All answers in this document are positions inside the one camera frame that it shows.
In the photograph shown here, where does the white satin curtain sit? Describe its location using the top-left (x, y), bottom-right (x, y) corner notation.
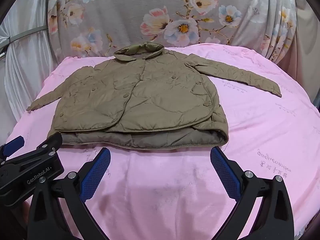
top-left (0, 0), bottom-right (60, 128)

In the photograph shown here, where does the grey floral cloth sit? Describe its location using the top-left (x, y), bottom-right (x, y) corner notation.
top-left (46, 0), bottom-right (298, 64)

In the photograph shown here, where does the olive quilted jacket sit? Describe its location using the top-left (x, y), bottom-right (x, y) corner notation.
top-left (26, 43), bottom-right (282, 150)

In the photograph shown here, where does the grey curtain strap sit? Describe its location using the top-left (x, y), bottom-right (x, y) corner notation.
top-left (0, 25), bottom-right (49, 49)

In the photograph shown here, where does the pink printed bed sheet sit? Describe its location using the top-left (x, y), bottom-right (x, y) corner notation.
top-left (5, 44), bottom-right (320, 240)

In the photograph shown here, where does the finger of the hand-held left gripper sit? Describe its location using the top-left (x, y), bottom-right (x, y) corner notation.
top-left (37, 132), bottom-right (63, 156)
top-left (0, 135), bottom-right (25, 159)

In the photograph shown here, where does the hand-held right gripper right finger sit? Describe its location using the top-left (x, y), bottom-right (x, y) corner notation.
top-left (210, 146), bottom-right (295, 240)

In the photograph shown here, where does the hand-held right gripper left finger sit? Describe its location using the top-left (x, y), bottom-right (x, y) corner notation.
top-left (29, 147), bottom-right (112, 240)

